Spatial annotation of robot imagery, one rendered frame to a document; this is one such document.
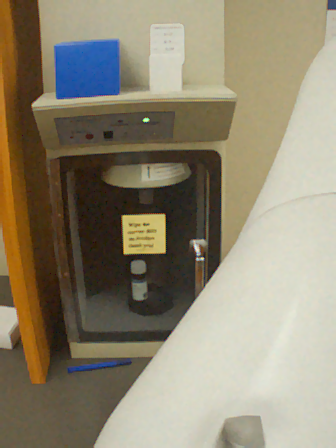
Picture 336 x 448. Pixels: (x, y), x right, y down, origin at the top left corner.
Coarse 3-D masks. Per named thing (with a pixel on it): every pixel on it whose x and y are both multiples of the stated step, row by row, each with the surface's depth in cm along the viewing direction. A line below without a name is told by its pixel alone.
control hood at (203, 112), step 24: (48, 96) 81; (96, 96) 77; (120, 96) 77; (144, 96) 77; (168, 96) 77; (192, 96) 77; (216, 96) 77; (48, 120) 79; (192, 120) 83; (216, 120) 83; (48, 144) 86; (96, 144) 88
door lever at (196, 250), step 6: (192, 246) 98; (198, 246) 98; (192, 252) 98; (198, 252) 96; (198, 258) 94; (198, 264) 94; (198, 270) 95; (198, 276) 95; (198, 282) 96; (198, 288) 96; (198, 294) 97
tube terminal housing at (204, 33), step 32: (64, 0) 80; (96, 0) 81; (128, 0) 81; (160, 0) 81; (192, 0) 82; (64, 32) 82; (96, 32) 83; (128, 32) 83; (192, 32) 84; (224, 32) 84; (128, 64) 85; (192, 64) 86; (224, 160) 94; (224, 192) 96; (96, 352) 108; (128, 352) 109
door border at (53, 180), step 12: (48, 180) 91; (60, 180) 92; (60, 192) 92; (60, 204) 93; (60, 216) 94; (60, 228) 95; (60, 240) 96; (60, 252) 97; (60, 264) 98; (60, 288) 100; (72, 300) 101; (72, 312) 102; (72, 324) 103; (72, 336) 105
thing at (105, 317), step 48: (96, 192) 93; (144, 192) 94; (192, 192) 94; (96, 240) 97; (192, 240) 98; (96, 288) 101; (144, 288) 101; (192, 288) 102; (96, 336) 105; (144, 336) 106
